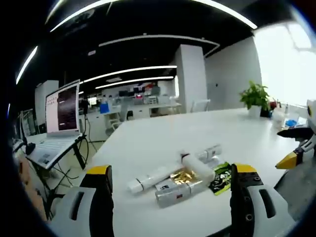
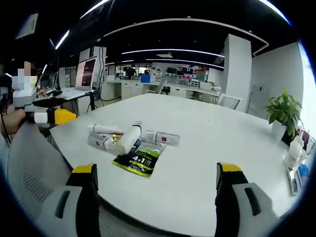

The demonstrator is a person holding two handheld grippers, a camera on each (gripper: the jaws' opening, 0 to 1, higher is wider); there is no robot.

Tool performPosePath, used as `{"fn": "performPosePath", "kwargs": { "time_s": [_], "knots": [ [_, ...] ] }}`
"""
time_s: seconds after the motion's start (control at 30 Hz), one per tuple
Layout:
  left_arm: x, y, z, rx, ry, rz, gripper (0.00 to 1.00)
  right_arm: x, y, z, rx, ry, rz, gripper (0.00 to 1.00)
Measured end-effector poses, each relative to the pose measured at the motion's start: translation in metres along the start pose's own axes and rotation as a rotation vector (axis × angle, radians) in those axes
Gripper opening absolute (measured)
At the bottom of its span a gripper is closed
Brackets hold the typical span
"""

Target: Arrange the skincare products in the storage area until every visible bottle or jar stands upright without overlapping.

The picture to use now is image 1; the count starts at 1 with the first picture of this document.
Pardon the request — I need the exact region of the white office workbench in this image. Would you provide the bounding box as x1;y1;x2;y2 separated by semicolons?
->
86;101;183;140

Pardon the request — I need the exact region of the red collar skincare bottle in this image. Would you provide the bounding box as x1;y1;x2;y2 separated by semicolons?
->
177;149;215;185

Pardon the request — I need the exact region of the white chair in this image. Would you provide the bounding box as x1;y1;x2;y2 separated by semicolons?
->
192;98;212;113

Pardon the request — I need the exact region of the grey office chair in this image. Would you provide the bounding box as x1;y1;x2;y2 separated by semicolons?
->
106;103;130;136

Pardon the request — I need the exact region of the small white skincare bottle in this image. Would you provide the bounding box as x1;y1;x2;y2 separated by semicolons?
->
155;181;206;209
196;144;224;165

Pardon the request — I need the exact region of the black hanging cable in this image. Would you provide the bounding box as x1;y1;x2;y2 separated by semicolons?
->
83;115;99;152

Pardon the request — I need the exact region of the white skincare tube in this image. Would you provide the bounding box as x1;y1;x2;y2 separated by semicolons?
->
126;165;175;196

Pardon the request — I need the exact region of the black laptop stand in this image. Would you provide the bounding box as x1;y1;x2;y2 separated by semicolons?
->
26;134;89;223

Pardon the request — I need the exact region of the white round object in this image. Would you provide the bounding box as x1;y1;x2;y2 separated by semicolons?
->
271;110;287;129

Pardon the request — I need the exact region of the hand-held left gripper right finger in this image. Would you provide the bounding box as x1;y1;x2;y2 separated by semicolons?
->
229;162;297;237

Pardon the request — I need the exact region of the gold foil skincare sachet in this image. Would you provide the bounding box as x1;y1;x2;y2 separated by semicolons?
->
169;169;199;186

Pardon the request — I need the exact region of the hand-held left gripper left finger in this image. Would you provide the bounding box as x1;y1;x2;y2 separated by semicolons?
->
50;164;115;237

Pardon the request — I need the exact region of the white open laptop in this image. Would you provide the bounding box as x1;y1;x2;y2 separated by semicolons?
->
26;79;82;170

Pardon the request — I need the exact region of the green potted plant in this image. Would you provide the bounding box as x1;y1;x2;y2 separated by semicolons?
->
238;80;271;119

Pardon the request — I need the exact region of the green black skincare sachet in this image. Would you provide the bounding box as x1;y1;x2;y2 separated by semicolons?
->
208;161;233;196

